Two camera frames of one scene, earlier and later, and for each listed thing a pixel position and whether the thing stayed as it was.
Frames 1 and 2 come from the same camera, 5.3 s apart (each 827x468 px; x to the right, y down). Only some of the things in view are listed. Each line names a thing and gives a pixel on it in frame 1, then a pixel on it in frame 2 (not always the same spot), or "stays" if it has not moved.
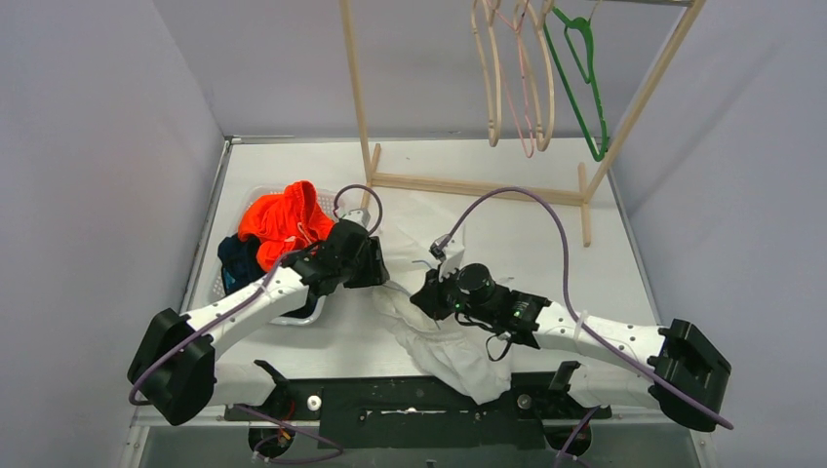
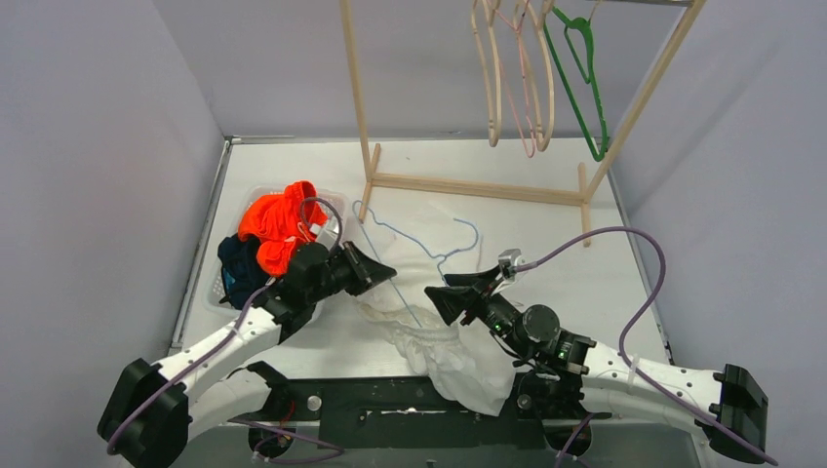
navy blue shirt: [239, 260] stays
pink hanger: [518, 30] stays
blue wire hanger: [404, 291] → [439, 257]
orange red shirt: [284, 222] stays
